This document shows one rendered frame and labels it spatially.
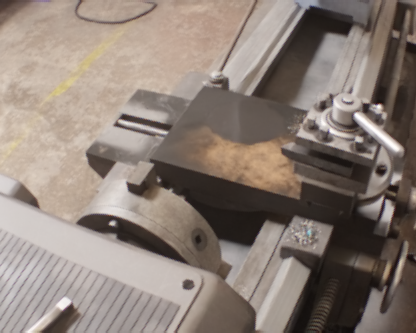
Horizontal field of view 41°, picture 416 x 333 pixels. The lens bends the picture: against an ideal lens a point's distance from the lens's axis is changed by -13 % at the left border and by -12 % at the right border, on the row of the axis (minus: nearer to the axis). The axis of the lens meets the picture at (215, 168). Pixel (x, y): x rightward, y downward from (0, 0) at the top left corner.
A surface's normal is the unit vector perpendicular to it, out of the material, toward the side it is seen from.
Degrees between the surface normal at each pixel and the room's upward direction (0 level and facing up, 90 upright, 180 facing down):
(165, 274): 0
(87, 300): 0
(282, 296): 36
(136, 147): 0
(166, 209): 22
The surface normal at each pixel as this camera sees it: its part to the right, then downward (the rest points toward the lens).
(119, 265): -0.01, -0.73
